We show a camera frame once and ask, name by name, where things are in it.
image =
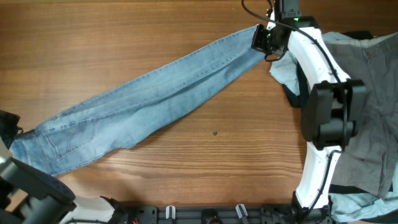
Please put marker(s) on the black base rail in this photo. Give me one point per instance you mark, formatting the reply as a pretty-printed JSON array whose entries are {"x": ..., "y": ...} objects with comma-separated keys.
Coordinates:
[{"x": 238, "y": 214}]

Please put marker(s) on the light blue denim jeans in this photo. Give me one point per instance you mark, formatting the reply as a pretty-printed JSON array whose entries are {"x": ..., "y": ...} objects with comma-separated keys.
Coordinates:
[{"x": 127, "y": 114}]

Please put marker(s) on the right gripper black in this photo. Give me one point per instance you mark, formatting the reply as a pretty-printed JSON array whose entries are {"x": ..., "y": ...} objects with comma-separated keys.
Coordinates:
[{"x": 259, "y": 41}]

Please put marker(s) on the light blue shirt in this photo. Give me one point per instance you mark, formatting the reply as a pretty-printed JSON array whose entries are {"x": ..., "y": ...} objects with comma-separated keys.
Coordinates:
[{"x": 285, "y": 69}]

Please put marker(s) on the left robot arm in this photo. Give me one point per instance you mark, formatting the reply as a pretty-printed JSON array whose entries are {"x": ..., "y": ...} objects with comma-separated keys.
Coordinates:
[{"x": 29, "y": 195}]

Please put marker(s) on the black garment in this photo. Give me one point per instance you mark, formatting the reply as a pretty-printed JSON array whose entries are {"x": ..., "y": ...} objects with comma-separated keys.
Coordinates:
[{"x": 358, "y": 35}]

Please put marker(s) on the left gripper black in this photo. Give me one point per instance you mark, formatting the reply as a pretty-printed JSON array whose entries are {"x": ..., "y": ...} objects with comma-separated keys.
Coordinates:
[{"x": 12, "y": 121}]

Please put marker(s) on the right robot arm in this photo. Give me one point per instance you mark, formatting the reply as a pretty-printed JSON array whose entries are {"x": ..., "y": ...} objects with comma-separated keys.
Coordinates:
[{"x": 330, "y": 99}]

